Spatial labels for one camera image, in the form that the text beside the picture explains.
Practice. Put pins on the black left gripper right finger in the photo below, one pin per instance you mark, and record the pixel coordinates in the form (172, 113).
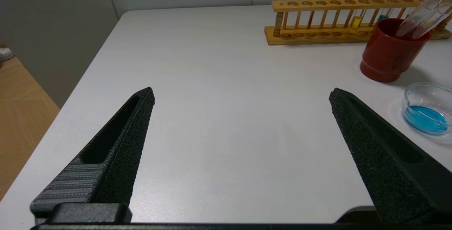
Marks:
(388, 166)

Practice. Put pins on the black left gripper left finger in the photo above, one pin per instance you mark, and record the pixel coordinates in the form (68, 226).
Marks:
(116, 166)

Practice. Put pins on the test tube with yellow pigment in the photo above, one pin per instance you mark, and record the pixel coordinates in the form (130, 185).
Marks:
(356, 22)

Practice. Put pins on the wooden test tube rack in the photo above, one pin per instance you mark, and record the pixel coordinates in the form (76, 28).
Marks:
(317, 35)

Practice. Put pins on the empty glass test tube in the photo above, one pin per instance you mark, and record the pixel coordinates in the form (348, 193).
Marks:
(416, 18)
(432, 23)

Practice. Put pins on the clear glass beaker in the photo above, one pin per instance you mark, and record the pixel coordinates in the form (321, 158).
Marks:
(425, 118)

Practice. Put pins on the red plastic cup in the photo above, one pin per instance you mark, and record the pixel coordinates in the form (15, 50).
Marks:
(385, 60)

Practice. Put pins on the grey white floor object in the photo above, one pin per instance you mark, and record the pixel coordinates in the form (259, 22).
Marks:
(5, 54)

